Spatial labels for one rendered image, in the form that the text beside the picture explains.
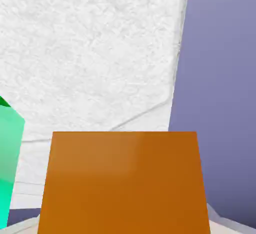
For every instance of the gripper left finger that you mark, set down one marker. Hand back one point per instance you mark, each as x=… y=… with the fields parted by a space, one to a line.
x=22 y=228

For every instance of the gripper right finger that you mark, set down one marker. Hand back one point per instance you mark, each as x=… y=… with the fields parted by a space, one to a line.
x=230 y=226

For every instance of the small orange cube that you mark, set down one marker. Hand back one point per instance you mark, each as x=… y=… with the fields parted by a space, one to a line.
x=124 y=186

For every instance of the small dark green cube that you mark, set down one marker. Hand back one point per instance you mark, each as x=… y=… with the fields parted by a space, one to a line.
x=3 y=101

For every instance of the large mint green box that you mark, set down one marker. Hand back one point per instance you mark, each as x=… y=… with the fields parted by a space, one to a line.
x=9 y=158

